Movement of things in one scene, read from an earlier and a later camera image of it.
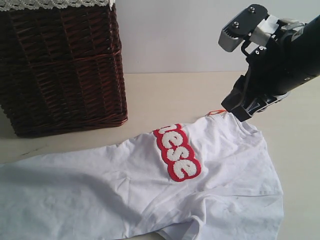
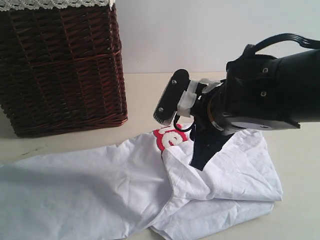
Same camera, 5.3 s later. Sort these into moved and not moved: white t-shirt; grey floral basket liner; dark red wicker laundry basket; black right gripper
Moved: black right gripper
Not moved: grey floral basket liner; dark red wicker laundry basket; white t-shirt
